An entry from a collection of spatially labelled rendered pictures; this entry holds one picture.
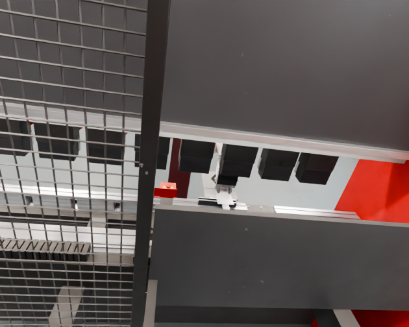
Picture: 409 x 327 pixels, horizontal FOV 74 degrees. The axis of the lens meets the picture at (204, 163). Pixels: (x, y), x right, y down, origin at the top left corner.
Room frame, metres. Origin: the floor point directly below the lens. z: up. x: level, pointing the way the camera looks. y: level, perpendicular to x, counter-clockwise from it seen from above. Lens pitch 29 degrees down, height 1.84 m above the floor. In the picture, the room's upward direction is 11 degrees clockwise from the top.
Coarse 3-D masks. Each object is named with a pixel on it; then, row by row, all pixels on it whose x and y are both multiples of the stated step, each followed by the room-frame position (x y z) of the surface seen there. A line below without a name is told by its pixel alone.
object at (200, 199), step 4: (200, 200) 1.13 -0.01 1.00; (204, 200) 1.13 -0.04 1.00; (208, 200) 1.13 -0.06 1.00; (212, 200) 1.14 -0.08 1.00; (216, 200) 1.15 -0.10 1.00; (200, 204) 1.13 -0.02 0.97; (204, 204) 1.13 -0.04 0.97; (208, 204) 1.13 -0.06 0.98; (212, 204) 1.14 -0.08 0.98; (216, 204) 1.14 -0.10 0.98; (220, 204) 1.14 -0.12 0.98
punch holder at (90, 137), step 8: (88, 128) 1.01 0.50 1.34; (88, 136) 1.01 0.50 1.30; (96, 136) 1.02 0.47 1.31; (112, 136) 1.03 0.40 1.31; (120, 136) 1.03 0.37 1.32; (88, 144) 1.01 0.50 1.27; (96, 144) 1.02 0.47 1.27; (96, 152) 1.02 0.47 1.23; (112, 152) 1.03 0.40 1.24; (120, 152) 1.04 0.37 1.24; (96, 160) 1.02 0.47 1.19; (104, 160) 1.02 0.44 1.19
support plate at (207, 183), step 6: (204, 174) 1.39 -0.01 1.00; (210, 174) 1.40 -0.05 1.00; (204, 180) 1.32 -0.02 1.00; (210, 180) 1.33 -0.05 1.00; (204, 186) 1.26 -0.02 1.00; (210, 186) 1.27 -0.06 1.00; (204, 192) 1.20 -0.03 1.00; (210, 192) 1.21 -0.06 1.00; (234, 192) 1.25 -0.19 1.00; (234, 198) 1.20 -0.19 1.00
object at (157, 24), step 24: (168, 0) 0.35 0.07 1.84; (168, 24) 0.35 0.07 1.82; (144, 72) 0.34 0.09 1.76; (144, 96) 0.34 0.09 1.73; (144, 120) 0.34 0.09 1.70; (144, 144) 0.34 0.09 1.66; (144, 168) 0.34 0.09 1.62; (144, 192) 0.34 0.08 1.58; (144, 216) 0.34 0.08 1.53; (144, 240) 0.34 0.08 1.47; (144, 264) 0.35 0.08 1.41; (144, 288) 0.35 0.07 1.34
